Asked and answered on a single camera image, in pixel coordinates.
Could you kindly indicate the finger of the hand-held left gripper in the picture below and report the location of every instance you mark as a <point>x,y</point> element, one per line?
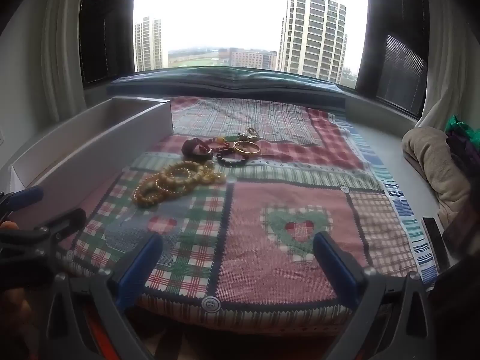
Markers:
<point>26,196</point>
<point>63,221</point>

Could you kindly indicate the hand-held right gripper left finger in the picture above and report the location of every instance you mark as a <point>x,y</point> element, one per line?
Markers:
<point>144,258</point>

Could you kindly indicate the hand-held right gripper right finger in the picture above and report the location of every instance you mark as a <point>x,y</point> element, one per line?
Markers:
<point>332,258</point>

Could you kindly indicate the white box with brown bottom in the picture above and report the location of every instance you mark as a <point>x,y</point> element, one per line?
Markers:
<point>112,138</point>

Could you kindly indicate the gold bangle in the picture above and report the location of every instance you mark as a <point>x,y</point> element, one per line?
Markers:
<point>257,149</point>

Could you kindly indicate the person's left hand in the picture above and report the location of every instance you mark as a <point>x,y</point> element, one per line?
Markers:
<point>13,315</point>

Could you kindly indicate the patchwork plaid quilt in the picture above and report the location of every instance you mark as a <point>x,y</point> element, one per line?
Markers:
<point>262,202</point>

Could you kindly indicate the black smartphone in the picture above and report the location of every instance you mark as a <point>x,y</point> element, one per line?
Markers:
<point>435,243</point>

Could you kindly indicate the beige blanket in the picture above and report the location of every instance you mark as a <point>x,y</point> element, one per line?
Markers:
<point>431,161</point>

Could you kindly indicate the white curtain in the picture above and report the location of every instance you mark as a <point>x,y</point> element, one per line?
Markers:
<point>450,63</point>
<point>63,45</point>

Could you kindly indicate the purple cloth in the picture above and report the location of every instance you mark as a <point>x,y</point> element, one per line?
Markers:
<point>463,150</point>

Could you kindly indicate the green cloth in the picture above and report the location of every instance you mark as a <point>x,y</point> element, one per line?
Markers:
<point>459,125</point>

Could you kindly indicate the dark side window panel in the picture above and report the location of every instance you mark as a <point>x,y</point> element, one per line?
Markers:
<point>107,26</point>
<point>397,37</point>

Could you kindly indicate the glass window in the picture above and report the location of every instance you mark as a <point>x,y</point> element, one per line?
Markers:
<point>232,7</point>

